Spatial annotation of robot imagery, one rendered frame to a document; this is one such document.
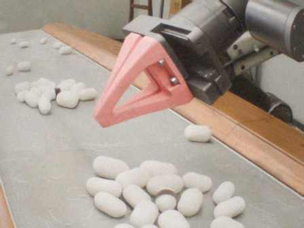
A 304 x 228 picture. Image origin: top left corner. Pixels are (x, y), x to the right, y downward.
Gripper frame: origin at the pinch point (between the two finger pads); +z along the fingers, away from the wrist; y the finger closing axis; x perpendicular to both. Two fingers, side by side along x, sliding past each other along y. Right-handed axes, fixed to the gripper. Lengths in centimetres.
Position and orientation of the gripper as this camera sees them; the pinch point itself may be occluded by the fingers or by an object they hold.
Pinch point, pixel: (104, 115)
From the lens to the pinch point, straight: 34.4
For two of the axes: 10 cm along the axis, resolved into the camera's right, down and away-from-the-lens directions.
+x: 4.8, 6.7, 5.6
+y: 4.9, 3.2, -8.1
